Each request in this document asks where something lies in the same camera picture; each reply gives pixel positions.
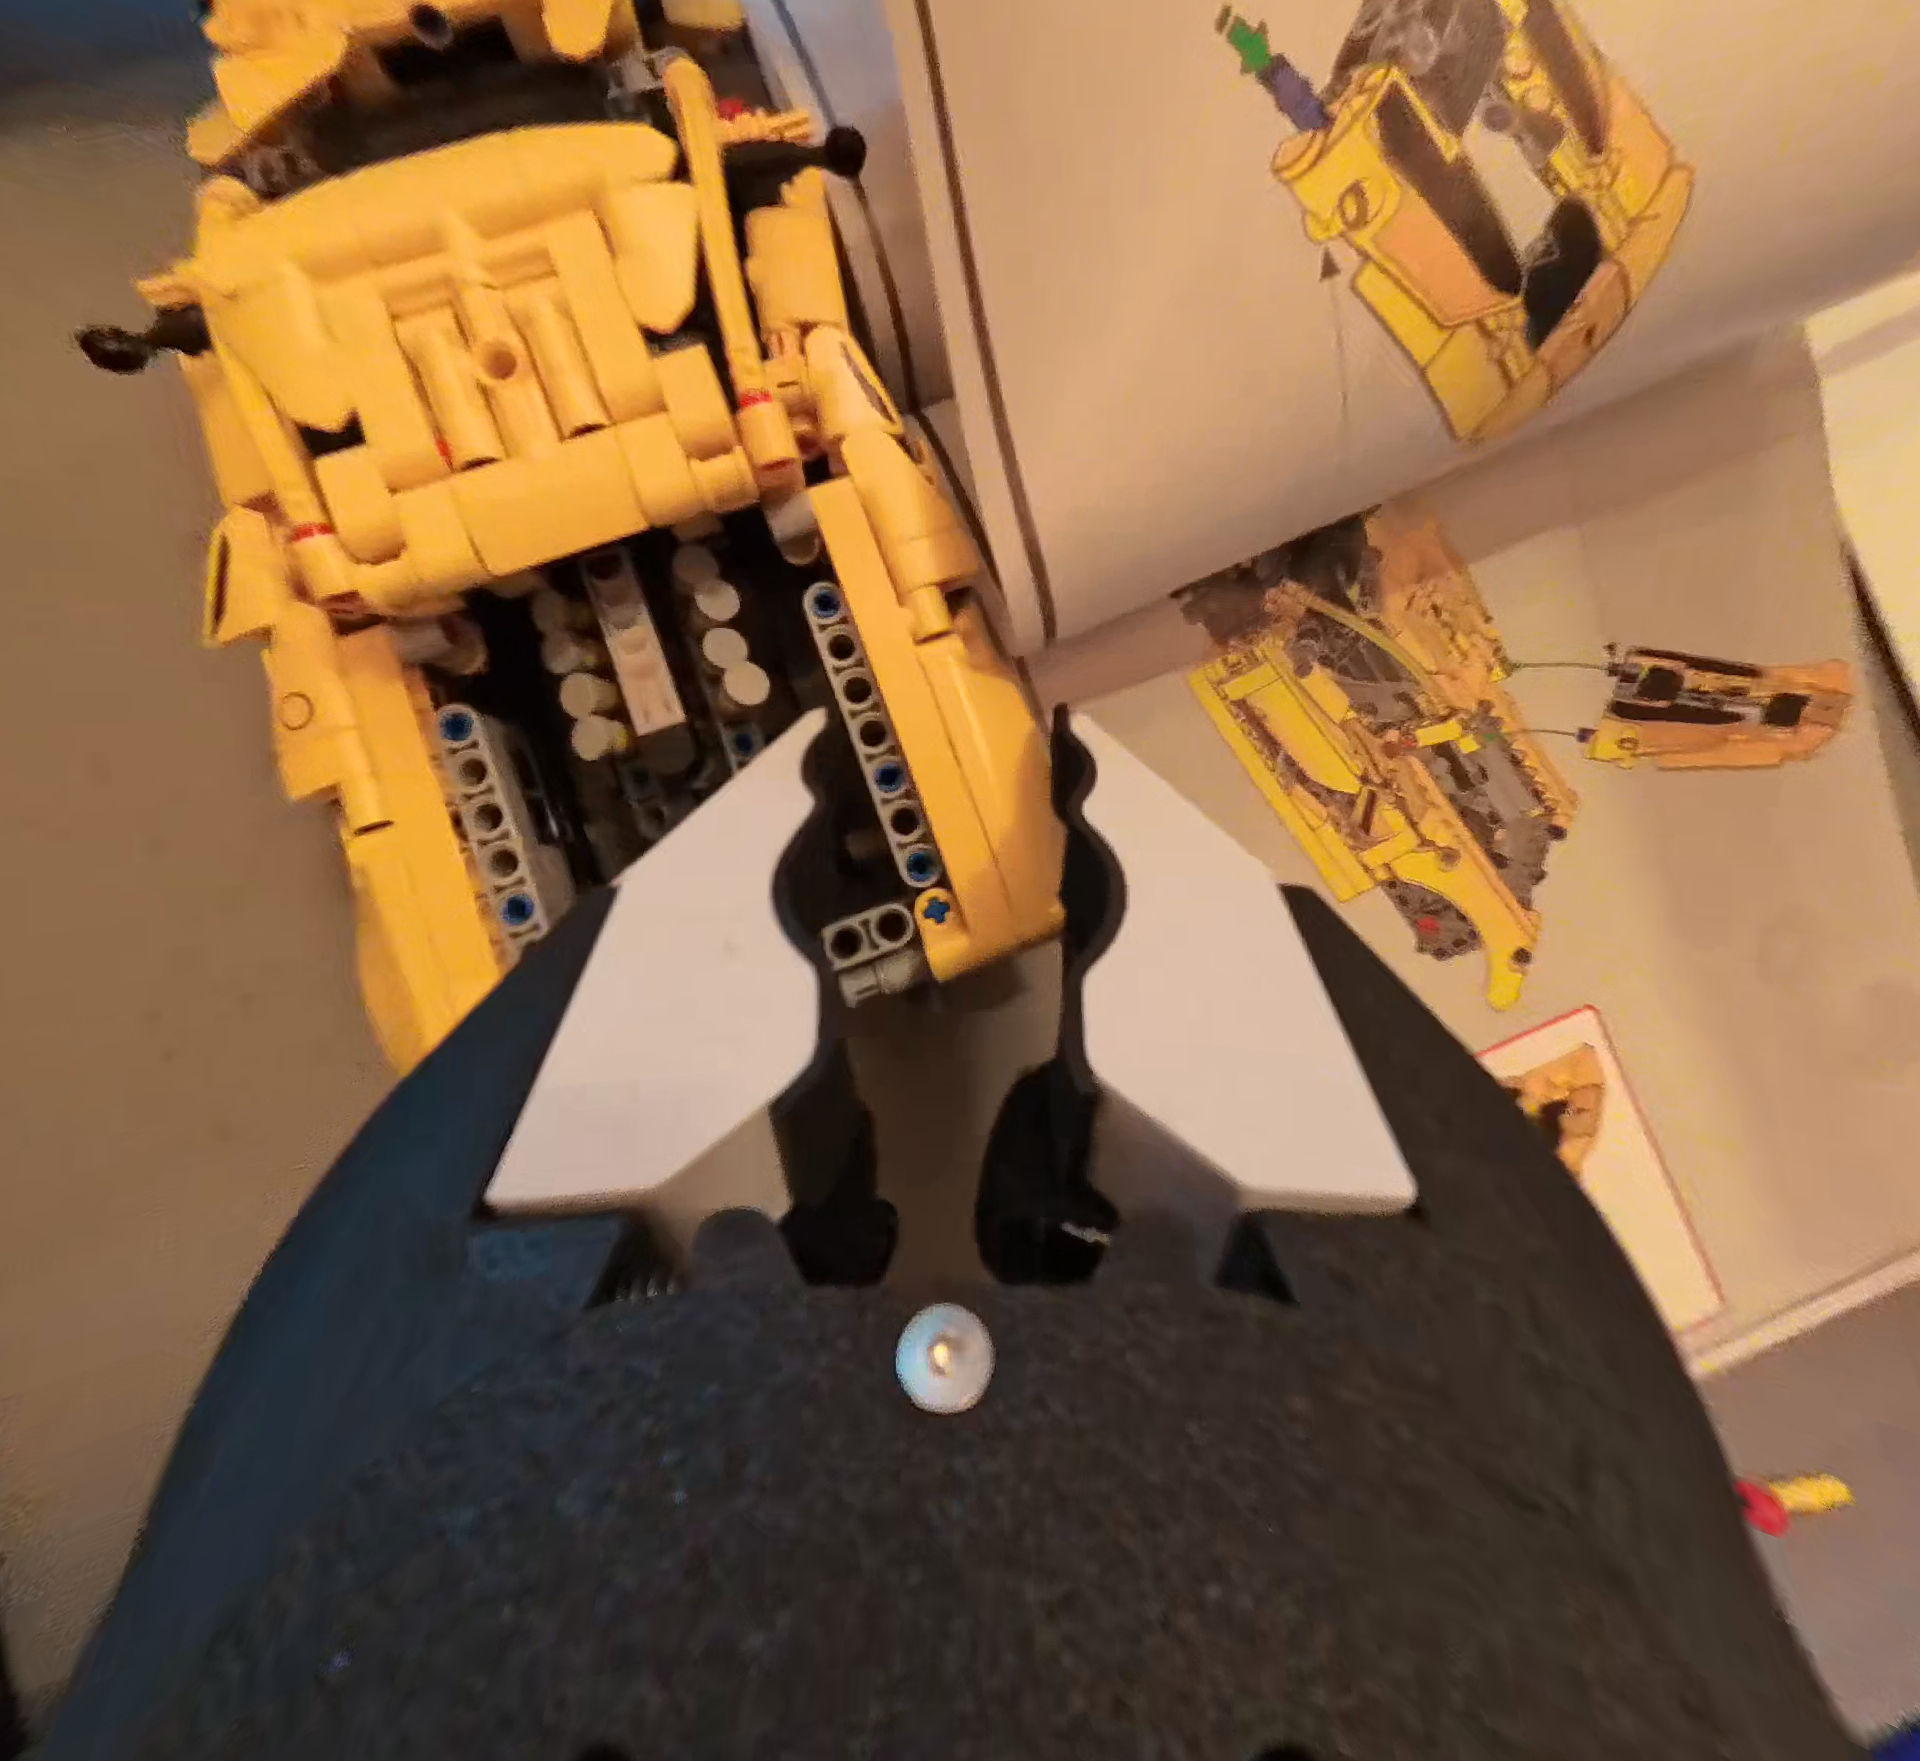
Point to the yellow brick car model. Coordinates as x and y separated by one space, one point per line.
494 292

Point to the scattered small brick pins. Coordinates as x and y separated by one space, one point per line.
1788 1499

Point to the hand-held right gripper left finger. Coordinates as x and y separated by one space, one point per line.
659 1041

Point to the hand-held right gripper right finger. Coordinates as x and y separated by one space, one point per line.
1233 1041

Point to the open instruction booklet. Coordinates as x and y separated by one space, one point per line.
1171 367

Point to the grey desk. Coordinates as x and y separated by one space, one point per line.
121 889

